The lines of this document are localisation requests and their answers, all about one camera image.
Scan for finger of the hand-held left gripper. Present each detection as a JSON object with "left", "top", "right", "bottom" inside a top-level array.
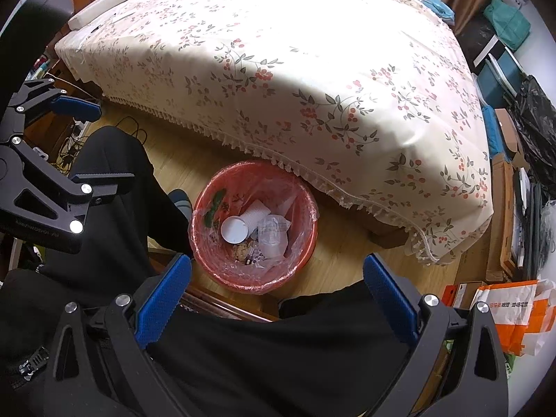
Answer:
[
  {"left": 0, "top": 79, "right": 103, "bottom": 140},
  {"left": 0, "top": 137, "right": 137, "bottom": 255}
]

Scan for person's right leg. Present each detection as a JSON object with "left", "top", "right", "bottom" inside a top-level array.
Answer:
[{"left": 148, "top": 280, "right": 439, "bottom": 417}]

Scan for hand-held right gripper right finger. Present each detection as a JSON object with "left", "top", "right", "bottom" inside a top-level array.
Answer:
[{"left": 362, "top": 254, "right": 509, "bottom": 417}]

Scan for long white pillow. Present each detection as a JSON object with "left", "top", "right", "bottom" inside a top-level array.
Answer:
[{"left": 67, "top": 0, "right": 165, "bottom": 31}]

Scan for dark cabinet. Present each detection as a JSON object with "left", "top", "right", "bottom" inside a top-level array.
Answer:
[{"left": 454, "top": 13, "right": 498, "bottom": 64}]

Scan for red trash bin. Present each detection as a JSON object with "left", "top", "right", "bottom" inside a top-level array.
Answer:
[{"left": 191, "top": 161, "right": 320, "bottom": 294}]

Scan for person's black jacket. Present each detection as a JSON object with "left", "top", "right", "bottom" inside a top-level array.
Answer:
[{"left": 0, "top": 339, "right": 62, "bottom": 417}]

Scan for person's leg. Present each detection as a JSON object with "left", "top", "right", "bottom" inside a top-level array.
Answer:
[
  {"left": 0, "top": 125, "right": 195, "bottom": 313},
  {"left": 148, "top": 280, "right": 439, "bottom": 417}
]

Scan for cardboard box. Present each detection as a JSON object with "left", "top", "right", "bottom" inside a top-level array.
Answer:
[{"left": 495, "top": 108, "right": 528, "bottom": 168}]

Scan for blue storage bin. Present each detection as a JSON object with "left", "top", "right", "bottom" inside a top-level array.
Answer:
[
  {"left": 489, "top": 48, "right": 524, "bottom": 83},
  {"left": 475, "top": 67, "right": 517, "bottom": 107}
]

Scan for clear plastic bag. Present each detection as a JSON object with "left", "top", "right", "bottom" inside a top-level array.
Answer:
[{"left": 258, "top": 215, "right": 292, "bottom": 265}]

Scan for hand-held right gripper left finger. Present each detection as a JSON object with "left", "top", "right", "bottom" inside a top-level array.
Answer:
[{"left": 51, "top": 253, "right": 193, "bottom": 417}]

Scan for black floor cable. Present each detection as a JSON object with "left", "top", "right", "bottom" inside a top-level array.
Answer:
[{"left": 114, "top": 115, "right": 148, "bottom": 142}]

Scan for black plastic bag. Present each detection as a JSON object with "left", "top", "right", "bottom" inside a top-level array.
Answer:
[{"left": 504, "top": 74, "right": 556, "bottom": 183}]

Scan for flat brown cardboard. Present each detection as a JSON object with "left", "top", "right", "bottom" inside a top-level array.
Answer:
[{"left": 484, "top": 156, "right": 524, "bottom": 282}]

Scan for orange box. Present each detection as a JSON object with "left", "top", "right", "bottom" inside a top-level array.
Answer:
[{"left": 442, "top": 284, "right": 484, "bottom": 313}]

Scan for person's left leg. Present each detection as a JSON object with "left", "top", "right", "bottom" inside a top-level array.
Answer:
[{"left": 0, "top": 125, "right": 195, "bottom": 313}]

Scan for orange white paper bag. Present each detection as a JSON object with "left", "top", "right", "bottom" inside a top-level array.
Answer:
[{"left": 471, "top": 279, "right": 556, "bottom": 357}]

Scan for wooden bed frame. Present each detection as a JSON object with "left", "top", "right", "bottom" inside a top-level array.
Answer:
[{"left": 368, "top": 221, "right": 407, "bottom": 249}]

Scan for blue flat box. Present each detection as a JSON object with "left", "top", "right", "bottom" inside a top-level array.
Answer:
[{"left": 481, "top": 105, "right": 500, "bottom": 161}]

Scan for dark flat boards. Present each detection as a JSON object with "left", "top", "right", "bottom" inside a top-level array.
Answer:
[{"left": 513, "top": 167, "right": 556, "bottom": 281}]

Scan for teal bag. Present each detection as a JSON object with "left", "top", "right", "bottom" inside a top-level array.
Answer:
[{"left": 483, "top": 0, "right": 533, "bottom": 50}]

